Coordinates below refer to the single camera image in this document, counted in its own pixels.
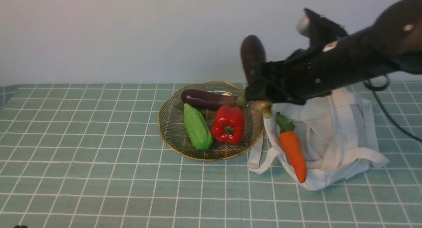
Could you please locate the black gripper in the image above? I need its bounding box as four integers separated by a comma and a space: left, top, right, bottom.
245, 8, 348, 105

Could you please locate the slim dark purple eggplant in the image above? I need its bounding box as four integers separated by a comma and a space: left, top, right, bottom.
240, 35, 272, 118

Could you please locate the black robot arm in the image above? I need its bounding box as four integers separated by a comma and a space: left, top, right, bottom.
241, 0, 422, 105

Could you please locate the white cloth tote bag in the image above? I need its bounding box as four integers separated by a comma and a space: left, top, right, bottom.
247, 88, 390, 191

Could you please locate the red bell pepper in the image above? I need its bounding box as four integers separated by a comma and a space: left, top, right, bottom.
211, 105, 245, 144

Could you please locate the orange carrot with green top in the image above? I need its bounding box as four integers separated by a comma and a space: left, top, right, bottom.
275, 112, 307, 183

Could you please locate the green bumpy cucumber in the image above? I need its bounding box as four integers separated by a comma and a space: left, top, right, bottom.
183, 103, 213, 150

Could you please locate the green checkered tablecloth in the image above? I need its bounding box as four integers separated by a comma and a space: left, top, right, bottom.
0, 84, 421, 228

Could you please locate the gold wire fruit basket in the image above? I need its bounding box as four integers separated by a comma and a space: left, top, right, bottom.
157, 81, 264, 161

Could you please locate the black cable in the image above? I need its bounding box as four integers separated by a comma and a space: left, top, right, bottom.
363, 75, 422, 143

